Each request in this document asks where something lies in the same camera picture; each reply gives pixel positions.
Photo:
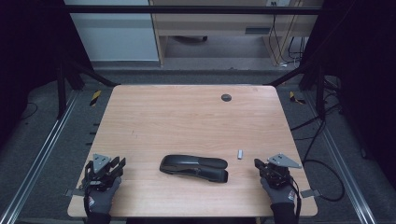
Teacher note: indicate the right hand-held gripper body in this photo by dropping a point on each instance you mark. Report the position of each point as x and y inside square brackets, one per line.
[281, 161]

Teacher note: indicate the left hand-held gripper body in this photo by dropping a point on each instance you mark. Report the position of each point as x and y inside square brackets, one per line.
[101, 163]

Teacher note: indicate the silver staple strip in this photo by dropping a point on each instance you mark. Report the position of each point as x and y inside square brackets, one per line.
[240, 154]

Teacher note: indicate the black stapler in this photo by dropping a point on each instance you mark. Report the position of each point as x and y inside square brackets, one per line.
[193, 168]

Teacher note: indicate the person's right hand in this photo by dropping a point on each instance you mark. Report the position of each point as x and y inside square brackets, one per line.
[280, 194]

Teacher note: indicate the person's left hand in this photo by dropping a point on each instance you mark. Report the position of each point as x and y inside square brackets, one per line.
[102, 199]

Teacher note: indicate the white cabinet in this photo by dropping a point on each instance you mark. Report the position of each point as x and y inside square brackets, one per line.
[115, 37]

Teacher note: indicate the light wooden desk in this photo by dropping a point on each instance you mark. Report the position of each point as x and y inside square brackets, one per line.
[214, 23]

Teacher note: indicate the grey metal table bracket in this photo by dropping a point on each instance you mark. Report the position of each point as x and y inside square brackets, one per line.
[309, 193]
[73, 192]

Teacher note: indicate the aluminium floor rail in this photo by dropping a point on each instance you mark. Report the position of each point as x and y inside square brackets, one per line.
[40, 152]
[342, 174]

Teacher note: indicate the black metal frame strut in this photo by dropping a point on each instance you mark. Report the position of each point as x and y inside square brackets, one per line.
[320, 93]
[62, 93]

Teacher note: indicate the black horizontal frame bar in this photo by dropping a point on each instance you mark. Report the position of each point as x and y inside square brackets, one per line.
[186, 9]

